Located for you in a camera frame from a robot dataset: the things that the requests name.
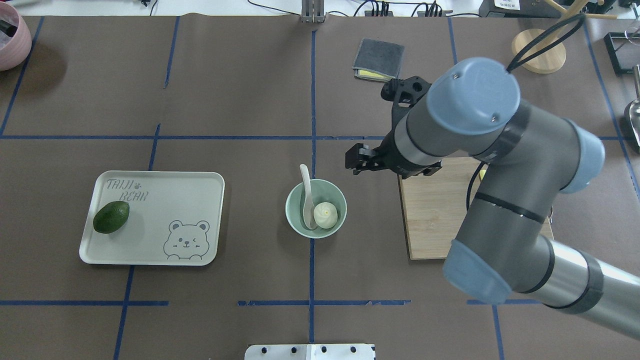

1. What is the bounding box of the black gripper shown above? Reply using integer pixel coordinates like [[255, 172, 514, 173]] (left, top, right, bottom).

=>
[[345, 76, 442, 180]]

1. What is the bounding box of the white steamed bun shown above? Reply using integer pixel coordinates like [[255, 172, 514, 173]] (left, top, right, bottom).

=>
[[313, 202, 339, 230]]

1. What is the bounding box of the white ceramic spoon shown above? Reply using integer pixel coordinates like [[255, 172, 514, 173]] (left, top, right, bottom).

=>
[[299, 164, 318, 230]]

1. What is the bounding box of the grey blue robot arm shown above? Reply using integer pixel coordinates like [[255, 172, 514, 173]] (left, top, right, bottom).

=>
[[345, 57, 639, 339]]

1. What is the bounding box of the light green bowl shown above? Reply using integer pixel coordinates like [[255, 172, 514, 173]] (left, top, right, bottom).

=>
[[285, 178, 348, 239]]

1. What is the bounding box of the grey folded cloth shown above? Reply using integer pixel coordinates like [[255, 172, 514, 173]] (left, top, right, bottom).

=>
[[352, 38, 405, 82]]

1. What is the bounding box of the bamboo cutting board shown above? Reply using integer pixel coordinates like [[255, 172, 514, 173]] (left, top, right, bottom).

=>
[[397, 157, 555, 261]]

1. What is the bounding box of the wooden stand with round base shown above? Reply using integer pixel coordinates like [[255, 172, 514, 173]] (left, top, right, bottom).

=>
[[506, 0, 618, 75]]

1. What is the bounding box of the metal scoop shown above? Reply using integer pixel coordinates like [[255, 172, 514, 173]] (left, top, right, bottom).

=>
[[622, 64, 640, 154]]

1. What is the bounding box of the white bear print tray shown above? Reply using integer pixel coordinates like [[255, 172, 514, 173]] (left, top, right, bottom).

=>
[[78, 170, 226, 266]]

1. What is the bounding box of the white mounting plate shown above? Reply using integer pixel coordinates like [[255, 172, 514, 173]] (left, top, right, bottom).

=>
[[244, 343, 377, 360]]

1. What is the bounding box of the green avocado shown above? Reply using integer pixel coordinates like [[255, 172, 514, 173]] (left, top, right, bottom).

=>
[[93, 200, 130, 234]]

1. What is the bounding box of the pink cup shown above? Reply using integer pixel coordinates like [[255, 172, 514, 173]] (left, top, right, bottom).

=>
[[0, 2, 32, 72]]

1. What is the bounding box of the grey metal bracket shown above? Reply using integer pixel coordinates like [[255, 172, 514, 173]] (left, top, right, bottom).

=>
[[300, 0, 326, 24]]

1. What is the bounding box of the black frame box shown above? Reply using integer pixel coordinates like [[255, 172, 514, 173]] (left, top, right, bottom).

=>
[[603, 32, 640, 76]]

